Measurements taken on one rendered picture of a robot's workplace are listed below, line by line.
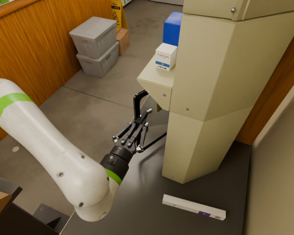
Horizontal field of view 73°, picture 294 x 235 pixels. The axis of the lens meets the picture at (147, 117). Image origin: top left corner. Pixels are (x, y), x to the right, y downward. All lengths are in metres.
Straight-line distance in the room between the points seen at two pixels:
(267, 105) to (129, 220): 0.80
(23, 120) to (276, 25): 0.66
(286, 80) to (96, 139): 1.92
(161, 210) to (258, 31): 0.78
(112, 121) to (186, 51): 2.07
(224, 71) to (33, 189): 2.07
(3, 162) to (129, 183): 1.82
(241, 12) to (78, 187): 0.49
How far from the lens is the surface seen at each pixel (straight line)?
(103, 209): 0.59
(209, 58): 0.50
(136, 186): 1.01
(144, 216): 0.97
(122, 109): 2.62
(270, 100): 1.04
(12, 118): 0.65
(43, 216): 2.13
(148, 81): 0.60
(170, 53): 0.61
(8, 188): 1.21
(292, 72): 0.96
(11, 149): 2.68
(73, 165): 0.50
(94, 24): 3.20
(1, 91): 0.72
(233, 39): 0.48
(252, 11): 0.48
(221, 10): 0.46
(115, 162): 0.64
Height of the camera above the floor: 1.88
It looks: 49 degrees down
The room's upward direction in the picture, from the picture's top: straight up
